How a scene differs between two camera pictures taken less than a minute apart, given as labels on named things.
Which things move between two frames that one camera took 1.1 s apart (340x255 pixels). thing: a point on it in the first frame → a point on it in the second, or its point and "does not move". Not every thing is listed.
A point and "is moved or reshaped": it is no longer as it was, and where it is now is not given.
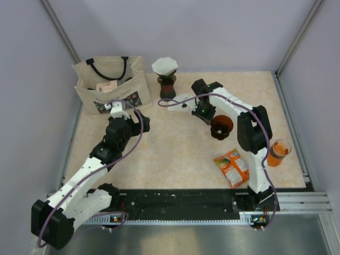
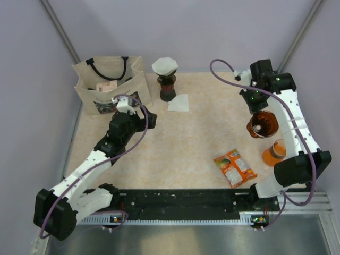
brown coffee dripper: x=221 y=126 is moved or reshaped
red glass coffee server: x=167 y=91 does not move
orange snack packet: x=234 y=168 does not move
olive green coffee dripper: x=164 y=80 does not move
